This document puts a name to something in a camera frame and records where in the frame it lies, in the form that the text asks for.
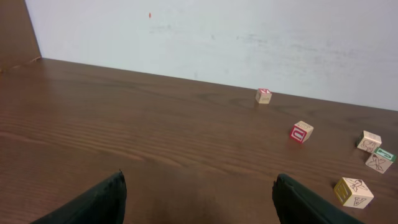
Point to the red V letter block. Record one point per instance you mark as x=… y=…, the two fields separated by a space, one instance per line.
x=263 y=96

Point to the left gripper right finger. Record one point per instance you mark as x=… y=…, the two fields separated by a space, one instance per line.
x=296 y=204

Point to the red U side block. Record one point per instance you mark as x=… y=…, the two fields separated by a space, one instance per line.
x=301 y=131

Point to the plain wooden picture block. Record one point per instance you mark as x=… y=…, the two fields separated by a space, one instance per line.
x=368 y=142

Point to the green J letter block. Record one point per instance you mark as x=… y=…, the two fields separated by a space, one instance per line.
x=380 y=160

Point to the white airplane picture block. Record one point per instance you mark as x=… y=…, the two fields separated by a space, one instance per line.
x=353 y=193

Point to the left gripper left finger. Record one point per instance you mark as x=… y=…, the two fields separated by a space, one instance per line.
x=103 y=203

